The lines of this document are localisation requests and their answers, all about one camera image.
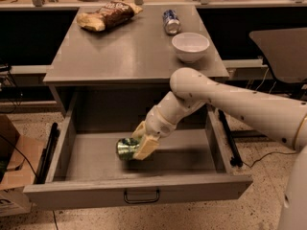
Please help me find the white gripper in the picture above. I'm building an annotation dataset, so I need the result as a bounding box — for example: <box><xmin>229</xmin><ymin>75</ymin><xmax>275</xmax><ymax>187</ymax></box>
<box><xmin>131</xmin><ymin>105</ymin><xmax>177</xmax><ymax>160</ymax></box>

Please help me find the green soda can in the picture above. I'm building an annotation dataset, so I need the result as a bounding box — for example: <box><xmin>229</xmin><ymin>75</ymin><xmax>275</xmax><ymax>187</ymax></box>
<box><xmin>116</xmin><ymin>138</ymin><xmax>139</xmax><ymax>161</ymax></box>

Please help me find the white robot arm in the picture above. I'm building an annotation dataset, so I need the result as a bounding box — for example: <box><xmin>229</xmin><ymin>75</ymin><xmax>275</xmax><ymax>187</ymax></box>
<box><xmin>132</xmin><ymin>68</ymin><xmax>307</xmax><ymax>230</ymax></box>

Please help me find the grey open top drawer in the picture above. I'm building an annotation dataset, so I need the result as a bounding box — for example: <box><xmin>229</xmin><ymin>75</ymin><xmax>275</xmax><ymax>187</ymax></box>
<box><xmin>24</xmin><ymin>91</ymin><xmax>252</xmax><ymax>210</ymax></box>

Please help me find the blue soda can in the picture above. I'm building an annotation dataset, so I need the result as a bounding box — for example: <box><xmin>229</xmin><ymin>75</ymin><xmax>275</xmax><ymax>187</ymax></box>
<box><xmin>162</xmin><ymin>10</ymin><xmax>180</xmax><ymax>35</ymax></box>

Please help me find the grey cabinet desk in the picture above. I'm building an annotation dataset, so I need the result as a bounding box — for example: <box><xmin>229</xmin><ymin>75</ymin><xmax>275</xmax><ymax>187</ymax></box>
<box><xmin>42</xmin><ymin>4</ymin><xmax>230</xmax><ymax>117</ymax></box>

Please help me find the white ceramic bowl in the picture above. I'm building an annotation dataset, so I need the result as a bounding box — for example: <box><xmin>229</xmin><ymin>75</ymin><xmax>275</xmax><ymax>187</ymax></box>
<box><xmin>172</xmin><ymin>33</ymin><xmax>210</xmax><ymax>63</ymax></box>

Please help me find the brown cardboard box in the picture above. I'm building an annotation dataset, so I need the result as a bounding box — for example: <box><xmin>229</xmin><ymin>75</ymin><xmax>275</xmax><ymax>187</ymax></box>
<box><xmin>0</xmin><ymin>115</ymin><xmax>44</xmax><ymax>217</ymax></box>

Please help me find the brown chip bag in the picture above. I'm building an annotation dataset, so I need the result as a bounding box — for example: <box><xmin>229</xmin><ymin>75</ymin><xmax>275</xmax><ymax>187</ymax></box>
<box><xmin>77</xmin><ymin>0</ymin><xmax>143</xmax><ymax>32</ymax></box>

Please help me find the dark office chair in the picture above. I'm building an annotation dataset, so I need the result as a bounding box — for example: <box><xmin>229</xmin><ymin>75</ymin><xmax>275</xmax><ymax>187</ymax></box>
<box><xmin>229</xmin><ymin>27</ymin><xmax>307</xmax><ymax>139</ymax></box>

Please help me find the black metal drawer handle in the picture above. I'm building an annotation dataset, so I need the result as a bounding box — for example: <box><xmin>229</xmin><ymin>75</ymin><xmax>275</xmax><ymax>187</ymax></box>
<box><xmin>124</xmin><ymin>190</ymin><xmax>160</xmax><ymax>204</ymax></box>

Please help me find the black right drawer rail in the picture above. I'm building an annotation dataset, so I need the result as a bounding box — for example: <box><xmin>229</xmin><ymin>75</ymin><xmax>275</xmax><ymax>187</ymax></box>
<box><xmin>218</xmin><ymin>110</ymin><xmax>243</xmax><ymax>168</ymax></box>

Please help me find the black drawer rail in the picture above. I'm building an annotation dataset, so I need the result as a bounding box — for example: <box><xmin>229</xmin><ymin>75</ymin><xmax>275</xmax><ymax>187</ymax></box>
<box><xmin>36</xmin><ymin>123</ymin><xmax>59</xmax><ymax>184</ymax></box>
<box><xmin>218</xmin><ymin>110</ymin><xmax>243</xmax><ymax>168</ymax></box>

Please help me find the black left drawer rail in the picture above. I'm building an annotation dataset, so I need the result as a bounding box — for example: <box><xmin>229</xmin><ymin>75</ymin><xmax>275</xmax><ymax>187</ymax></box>
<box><xmin>36</xmin><ymin>123</ymin><xmax>59</xmax><ymax>184</ymax></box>

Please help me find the black floor cable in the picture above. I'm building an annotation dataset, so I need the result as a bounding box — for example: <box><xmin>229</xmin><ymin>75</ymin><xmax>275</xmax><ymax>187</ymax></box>
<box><xmin>242</xmin><ymin>149</ymin><xmax>298</xmax><ymax>169</ymax></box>

